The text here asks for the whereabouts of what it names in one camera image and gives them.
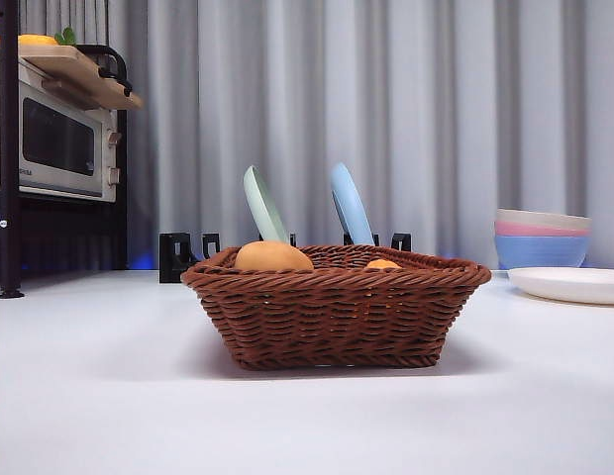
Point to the brown potato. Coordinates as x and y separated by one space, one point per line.
273 257

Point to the orange corn cob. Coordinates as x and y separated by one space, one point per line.
382 264

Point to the brown wicker basket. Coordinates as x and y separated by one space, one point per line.
337 316

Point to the pale green plate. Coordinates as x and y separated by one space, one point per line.
263 208

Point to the light blue plate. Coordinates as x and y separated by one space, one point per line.
355 213

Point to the black dish rack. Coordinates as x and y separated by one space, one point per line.
172 252

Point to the grey curtain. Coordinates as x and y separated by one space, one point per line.
436 99

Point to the pink bowl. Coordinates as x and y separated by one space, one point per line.
535 231

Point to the blue bowl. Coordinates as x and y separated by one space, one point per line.
535 250

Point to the cream bowl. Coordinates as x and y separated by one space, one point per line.
541 218

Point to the cream toaster oven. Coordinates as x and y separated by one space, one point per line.
64 138

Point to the white plate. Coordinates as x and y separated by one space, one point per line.
569 284

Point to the wooden cutting board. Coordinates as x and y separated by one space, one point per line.
65 64

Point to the green toy leaf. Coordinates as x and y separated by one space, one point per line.
66 35

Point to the yellow toy fruit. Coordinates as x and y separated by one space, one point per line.
38 39

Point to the black shelf frame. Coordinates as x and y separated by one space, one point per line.
9 148

